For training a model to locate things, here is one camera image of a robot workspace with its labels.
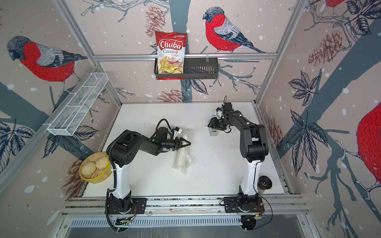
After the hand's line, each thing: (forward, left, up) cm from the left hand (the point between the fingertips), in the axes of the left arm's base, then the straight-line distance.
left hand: (190, 143), depth 91 cm
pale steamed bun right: (-13, +51, 0) cm, 52 cm away
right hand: (+15, -14, 0) cm, 20 cm away
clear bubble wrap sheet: (-10, +4, +1) cm, 11 cm away
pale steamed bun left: (-15, +57, 0) cm, 60 cm away
